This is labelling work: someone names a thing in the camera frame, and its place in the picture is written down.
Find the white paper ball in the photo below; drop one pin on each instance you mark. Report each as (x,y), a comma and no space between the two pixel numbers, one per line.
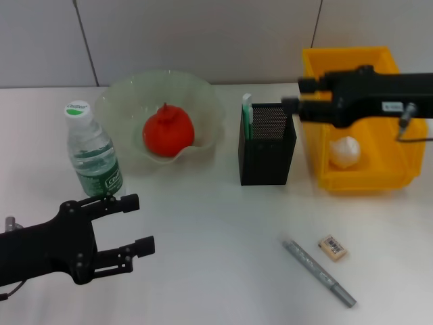
(345,150)

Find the clear green-label water bottle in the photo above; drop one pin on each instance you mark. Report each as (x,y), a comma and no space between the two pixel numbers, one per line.
(91,152)

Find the yellow plastic bin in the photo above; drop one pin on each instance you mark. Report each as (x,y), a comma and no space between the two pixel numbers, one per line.
(372,152)

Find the orange fruit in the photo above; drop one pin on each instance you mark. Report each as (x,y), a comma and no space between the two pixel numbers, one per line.
(169,133)

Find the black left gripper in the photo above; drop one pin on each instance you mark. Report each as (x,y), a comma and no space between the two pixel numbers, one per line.
(50,247)

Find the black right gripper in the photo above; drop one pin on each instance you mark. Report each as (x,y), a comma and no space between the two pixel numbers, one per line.
(372,94)

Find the grey marker pen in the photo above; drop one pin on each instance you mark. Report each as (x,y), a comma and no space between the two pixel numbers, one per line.
(314,271)

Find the beige eraser with barcode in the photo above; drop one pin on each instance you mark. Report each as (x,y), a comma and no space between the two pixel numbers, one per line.
(333,248)

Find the black mesh pen holder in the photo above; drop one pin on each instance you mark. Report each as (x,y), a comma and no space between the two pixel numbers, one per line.
(264,162)

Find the green glass fruit plate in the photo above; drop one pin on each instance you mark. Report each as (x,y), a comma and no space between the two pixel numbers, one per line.
(189,98)

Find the green white pen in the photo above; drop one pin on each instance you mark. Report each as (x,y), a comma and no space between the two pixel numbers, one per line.
(247,118)

